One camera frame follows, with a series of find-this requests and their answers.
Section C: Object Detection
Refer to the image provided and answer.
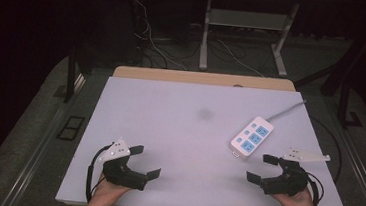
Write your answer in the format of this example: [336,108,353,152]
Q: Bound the person's right hand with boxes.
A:
[269,185,321,206]

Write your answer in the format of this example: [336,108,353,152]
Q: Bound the grey power strip cable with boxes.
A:
[266,96,308,126]

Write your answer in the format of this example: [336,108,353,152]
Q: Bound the white thin cable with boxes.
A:
[121,0,195,71]

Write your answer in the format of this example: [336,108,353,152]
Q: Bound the person's left hand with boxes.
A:
[89,171,133,206]

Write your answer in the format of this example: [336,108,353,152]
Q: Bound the black floor socket frame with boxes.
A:
[55,114,86,142]

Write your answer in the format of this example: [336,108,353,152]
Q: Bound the white power strip blue sockets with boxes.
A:
[228,113,276,163]

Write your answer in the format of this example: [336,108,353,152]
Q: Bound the grey metal desk frame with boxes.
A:
[198,0,300,79]

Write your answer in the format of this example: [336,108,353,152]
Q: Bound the black metal stand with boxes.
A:
[334,75,366,131]
[62,44,92,106]

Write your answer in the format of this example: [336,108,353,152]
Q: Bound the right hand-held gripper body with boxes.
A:
[258,143,332,201]

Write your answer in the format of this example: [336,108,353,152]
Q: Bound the white floor cable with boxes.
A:
[214,39,268,78]

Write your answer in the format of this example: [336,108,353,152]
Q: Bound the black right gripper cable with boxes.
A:
[303,171,327,206]

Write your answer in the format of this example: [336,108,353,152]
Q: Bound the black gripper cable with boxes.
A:
[83,142,112,206]
[303,171,327,206]

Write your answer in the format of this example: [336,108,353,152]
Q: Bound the light wooden table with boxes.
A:
[112,64,297,94]

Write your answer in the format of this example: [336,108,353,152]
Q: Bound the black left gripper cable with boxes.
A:
[83,142,112,206]

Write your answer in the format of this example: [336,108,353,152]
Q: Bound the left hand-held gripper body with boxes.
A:
[95,135,152,192]

